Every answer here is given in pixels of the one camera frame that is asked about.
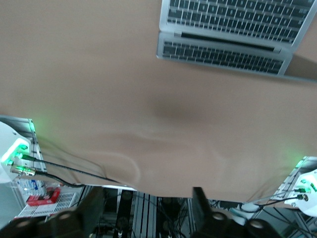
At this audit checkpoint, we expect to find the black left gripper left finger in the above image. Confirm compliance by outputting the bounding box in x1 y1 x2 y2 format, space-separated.
0 187 106 238

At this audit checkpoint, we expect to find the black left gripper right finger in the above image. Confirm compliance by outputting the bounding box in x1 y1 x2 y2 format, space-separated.
192 186 282 238

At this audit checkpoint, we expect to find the brown table cover sheet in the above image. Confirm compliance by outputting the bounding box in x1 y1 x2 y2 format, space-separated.
0 0 317 203

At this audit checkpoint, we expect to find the white perforated basket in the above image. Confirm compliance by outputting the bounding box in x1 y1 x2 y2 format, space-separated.
13 190 86 225

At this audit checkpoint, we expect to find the long black base cable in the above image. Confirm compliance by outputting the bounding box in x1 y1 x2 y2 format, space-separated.
22 154 124 184

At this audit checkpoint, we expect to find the grey laptop with black keyboard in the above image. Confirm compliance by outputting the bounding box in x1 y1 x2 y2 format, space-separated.
156 0 317 82

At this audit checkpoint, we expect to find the thin black base cable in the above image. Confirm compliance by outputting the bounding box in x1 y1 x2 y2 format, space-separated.
252 188 305 208

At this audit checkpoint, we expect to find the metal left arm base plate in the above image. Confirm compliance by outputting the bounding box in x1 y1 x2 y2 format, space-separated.
0 115 48 185

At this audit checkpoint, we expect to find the black cable with metal plug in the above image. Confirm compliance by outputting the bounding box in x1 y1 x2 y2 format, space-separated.
9 164 85 186

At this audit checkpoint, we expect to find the aluminium frame profile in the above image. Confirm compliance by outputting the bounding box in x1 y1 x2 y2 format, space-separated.
132 192 159 238

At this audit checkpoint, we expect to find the red and white box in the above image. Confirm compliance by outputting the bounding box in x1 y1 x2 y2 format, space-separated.
26 187 62 206

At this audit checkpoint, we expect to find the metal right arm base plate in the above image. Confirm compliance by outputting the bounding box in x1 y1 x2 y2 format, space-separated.
271 155 317 199

